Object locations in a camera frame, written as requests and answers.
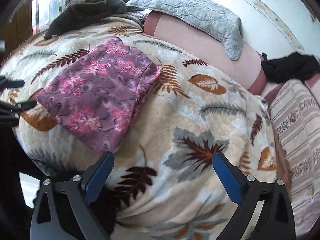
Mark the striped beige cloth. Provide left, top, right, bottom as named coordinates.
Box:
left=269, top=79, right=320, bottom=240

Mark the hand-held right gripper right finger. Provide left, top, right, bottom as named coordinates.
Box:
left=212, top=152, right=296, bottom=240

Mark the grey quilted pillow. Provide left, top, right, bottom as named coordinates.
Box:
left=126, top=0, right=243, bottom=60

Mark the cream leaf print blanket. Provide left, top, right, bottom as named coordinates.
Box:
left=0, top=15, right=278, bottom=240

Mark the dark brown cloth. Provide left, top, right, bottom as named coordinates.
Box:
left=44, top=0, right=128, bottom=40

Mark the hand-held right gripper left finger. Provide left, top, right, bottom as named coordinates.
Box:
left=30, top=151, right=115, bottom=240

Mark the wooden window frame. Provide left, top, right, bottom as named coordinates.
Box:
left=7, top=0, right=91, bottom=57

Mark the pink bed sheet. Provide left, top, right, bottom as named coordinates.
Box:
left=142, top=11, right=268, bottom=95

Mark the pink floral garment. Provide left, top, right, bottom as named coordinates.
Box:
left=36, top=36, right=163, bottom=155

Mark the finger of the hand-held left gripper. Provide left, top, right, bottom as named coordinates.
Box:
left=0, top=100, right=37, bottom=127
left=0, top=76, right=25, bottom=90

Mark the black cloth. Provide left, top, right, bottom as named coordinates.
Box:
left=261, top=52, right=320, bottom=84

